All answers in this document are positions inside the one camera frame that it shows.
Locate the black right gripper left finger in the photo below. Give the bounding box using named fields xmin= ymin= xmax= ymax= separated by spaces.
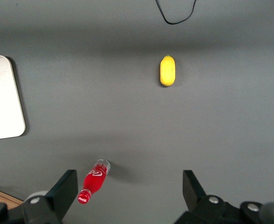
xmin=22 ymin=169 xmax=78 ymax=224

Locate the thin black looped cable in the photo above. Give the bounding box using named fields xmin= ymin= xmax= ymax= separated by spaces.
xmin=155 ymin=0 xmax=198 ymax=25

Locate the red cola bottle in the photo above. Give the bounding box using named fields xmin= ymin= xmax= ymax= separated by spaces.
xmin=77 ymin=159 xmax=111 ymax=205

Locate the beige rectangular tray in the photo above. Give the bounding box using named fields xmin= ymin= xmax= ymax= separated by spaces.
xmin=0 ymin=55 xmax=26 ymax=141

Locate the yellow lemon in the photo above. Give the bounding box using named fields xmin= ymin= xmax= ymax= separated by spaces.
xmin=159 ymin=55 xmax=177 ymax=88

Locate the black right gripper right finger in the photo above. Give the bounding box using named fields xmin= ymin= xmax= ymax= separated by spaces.
xmin=174 ymin=170 xmax=245 ymax=224

